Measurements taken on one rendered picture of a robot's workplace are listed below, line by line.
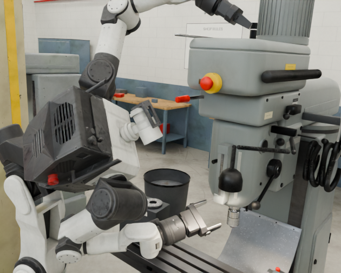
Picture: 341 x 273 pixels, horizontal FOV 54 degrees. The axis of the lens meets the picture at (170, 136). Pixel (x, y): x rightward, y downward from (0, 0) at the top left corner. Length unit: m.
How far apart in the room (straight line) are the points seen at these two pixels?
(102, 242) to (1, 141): 0.49
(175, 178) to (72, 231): 2.57
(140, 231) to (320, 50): 4.69
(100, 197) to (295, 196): 0.96
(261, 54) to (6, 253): 2.38
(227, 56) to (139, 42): 6.51
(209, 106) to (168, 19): 5.86
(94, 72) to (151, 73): 6.12
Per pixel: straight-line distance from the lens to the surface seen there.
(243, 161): 1.15
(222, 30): 6.19
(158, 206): 1.60
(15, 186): 1.26
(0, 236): 2.78
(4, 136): 1.29
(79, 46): 8.38
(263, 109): 1.06
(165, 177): 3.60
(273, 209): 1.69
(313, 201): 1.63
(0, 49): 2.47
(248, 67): 0.97
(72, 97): 0.98
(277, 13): 1.34
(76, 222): 1.08
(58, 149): 0.95
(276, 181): 1.33
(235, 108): 1.09
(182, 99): 1.04
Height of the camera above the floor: 1.84
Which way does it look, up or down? 14 degrees down
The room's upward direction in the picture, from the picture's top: 3 degrees clockwise
